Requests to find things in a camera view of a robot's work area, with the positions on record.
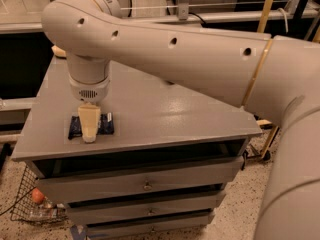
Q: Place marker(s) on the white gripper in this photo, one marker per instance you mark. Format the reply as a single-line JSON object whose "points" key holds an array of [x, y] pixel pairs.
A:
{"points": [[89, 92]]}

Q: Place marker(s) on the dark blue rxbar wrapper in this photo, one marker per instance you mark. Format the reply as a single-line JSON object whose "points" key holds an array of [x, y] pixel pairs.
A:
{"points": [[105, 126]]}

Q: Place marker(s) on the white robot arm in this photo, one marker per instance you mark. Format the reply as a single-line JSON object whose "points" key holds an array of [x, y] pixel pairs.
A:
{"points": [[276, 78]]}

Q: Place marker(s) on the yellow sponge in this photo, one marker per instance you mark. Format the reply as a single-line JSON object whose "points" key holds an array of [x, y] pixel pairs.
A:
{"points": [[58, 52]]}

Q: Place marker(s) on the top grey drawer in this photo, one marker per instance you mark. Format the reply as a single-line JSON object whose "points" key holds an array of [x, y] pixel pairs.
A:
{"points": [[142, 180]]}

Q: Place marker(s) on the grey drawer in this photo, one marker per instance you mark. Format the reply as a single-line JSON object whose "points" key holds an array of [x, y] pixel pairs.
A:
{"points": [[150, 224], [124, 209], [142, 180]]}

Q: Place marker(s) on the grey drawer cabinet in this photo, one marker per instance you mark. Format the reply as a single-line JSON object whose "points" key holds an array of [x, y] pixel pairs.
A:
{"points": [[155, 124]]}

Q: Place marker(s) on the red apple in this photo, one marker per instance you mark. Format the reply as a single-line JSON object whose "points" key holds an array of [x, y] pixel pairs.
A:
{"points": [[37, 196]]}

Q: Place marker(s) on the middle grey drawer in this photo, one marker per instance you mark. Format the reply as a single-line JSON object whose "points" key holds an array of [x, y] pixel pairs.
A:
{"points": [[124, 209]]}

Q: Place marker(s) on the clear plastic bottle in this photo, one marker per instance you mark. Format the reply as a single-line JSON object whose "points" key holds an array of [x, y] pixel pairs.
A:
{"points": [[42, 213]]}

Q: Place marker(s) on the bottom grey drawer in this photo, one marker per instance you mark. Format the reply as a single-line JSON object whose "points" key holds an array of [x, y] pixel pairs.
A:
{"points": [[150, 224]]}

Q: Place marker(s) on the yellow wooden stand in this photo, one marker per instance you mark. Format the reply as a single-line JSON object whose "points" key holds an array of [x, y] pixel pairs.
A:
{"points": [[266, 83]]}

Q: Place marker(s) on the black wire basket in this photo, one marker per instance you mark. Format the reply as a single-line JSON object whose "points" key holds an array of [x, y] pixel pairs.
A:
{"points": [[23, 203]]}

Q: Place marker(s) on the metal railing frame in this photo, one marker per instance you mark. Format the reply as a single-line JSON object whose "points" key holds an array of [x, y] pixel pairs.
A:
{"points": [[298, 18]]}

